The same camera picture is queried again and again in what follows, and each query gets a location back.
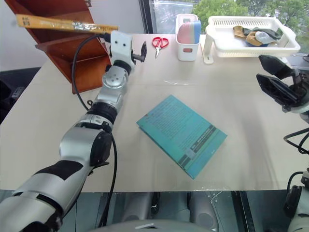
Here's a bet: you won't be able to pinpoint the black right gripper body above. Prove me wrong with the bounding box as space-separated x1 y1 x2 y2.
281 68 309 113

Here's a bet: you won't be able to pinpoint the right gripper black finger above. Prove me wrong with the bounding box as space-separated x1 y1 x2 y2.
258 55 295 80
256 73 299 106

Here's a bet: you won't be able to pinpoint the wooden bookshelf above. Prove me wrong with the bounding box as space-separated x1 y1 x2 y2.
4 0 112 94

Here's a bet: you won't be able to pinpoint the yellow book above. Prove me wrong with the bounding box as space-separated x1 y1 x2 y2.
15 14 119 34

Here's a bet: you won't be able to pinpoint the teal book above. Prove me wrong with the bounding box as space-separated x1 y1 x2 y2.
136 94 228 180

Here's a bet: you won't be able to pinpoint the red scissors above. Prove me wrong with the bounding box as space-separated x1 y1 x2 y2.
151 36 169 59

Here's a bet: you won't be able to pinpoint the light blue sock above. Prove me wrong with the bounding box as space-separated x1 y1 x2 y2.
254 31 273 45

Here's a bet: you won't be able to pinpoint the items inside basket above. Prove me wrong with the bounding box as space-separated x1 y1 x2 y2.
242 27 282 44

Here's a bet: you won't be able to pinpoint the yellow sock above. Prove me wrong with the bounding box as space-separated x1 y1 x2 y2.
245 32 264 47

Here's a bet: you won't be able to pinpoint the white plastic container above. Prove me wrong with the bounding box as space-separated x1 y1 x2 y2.
175 14 202 62

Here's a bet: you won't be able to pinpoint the pink flat board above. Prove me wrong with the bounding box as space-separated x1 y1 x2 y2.
177 17 196 44

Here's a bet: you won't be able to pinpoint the tan sock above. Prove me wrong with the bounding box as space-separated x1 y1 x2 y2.
233 25 247 39

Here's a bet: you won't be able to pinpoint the white plastic basket rack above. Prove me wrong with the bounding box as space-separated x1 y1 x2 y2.
202 15 301 64

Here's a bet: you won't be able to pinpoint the blue flat board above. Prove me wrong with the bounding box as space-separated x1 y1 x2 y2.
193 20 202 44

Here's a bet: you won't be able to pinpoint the dark rounded robot leg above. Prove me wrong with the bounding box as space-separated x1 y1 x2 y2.
189 191 219 229
120 192 156 224

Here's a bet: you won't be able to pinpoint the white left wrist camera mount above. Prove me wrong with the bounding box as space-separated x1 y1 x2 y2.
109 30 136 71

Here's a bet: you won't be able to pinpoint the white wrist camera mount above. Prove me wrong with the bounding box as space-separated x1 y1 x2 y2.
287 102 309 115
109 30 136 71

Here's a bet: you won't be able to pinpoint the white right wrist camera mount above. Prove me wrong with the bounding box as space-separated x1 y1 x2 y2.
287 102 309 115

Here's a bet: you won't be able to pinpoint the black window frame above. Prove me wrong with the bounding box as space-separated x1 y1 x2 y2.
140 0 155 34

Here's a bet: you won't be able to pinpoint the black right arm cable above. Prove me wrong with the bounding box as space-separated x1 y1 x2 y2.
283 127 309 155

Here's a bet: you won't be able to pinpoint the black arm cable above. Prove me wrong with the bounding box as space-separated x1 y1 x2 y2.
283 127 309 155
71 32 119 229

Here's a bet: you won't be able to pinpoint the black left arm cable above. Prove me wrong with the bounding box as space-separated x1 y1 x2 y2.
71 32 119 229

